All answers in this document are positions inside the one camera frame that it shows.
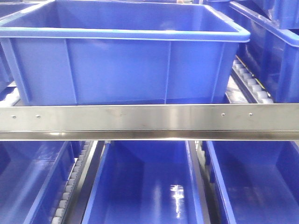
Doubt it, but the blue bin lower centre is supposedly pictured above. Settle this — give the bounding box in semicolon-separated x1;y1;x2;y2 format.
82;140;206;224

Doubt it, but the blue bin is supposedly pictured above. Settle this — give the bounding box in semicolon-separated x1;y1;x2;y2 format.
211;0;299;103
82;140;206;224
0;141;74;224
202;141;299;224
0;2;36;94

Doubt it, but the middle shelf roller track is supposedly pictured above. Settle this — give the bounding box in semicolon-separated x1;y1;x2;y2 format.
226;57;274;104

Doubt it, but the shelf roller track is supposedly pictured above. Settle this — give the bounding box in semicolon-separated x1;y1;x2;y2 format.
51;141;98;224
226;57;274;104

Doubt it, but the blue bin middle shelf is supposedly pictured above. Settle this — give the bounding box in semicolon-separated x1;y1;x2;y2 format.
0;0;250;106

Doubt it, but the blue bin lower right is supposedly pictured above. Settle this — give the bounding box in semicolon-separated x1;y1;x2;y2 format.
202;141;299;224

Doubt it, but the blue bin lower left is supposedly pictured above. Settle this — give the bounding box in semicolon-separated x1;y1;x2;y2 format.
0;141;74;224

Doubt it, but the lower shelf roller track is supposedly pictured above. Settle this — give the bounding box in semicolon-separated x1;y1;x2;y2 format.
51;141;98;224

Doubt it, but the blue bin middle right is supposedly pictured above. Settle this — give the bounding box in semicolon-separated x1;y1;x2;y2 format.
211;0;299;103

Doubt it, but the blue bin middle left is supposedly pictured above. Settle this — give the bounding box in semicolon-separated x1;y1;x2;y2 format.
0;2;36;94

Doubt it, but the steel middle shelf rail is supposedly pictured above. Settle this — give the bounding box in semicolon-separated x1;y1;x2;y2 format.
0;104;299;141

